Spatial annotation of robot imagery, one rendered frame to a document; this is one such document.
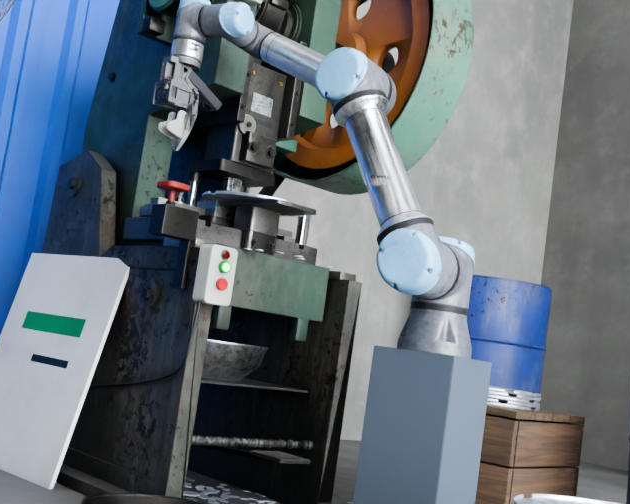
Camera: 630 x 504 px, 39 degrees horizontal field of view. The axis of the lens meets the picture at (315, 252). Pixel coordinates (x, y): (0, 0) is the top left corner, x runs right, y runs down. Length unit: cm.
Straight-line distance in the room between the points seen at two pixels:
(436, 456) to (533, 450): 54
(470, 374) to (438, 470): 20
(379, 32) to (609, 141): 312
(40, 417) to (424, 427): 109
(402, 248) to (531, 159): 401
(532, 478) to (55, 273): 140
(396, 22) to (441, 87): 29
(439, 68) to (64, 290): 120
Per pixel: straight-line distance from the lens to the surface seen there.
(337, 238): 434
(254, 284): 223
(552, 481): 233
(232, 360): 232
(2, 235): 337
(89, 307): 240
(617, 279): 545
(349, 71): 180
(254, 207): 231
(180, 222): 207
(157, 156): 256
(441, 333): 176
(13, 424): 251
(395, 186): 172
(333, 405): 237
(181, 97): 210
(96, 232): 251
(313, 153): 276
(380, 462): 177
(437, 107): 255
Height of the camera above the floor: 43
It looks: 6 degrees up
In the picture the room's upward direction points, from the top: 8 degrees clockwise
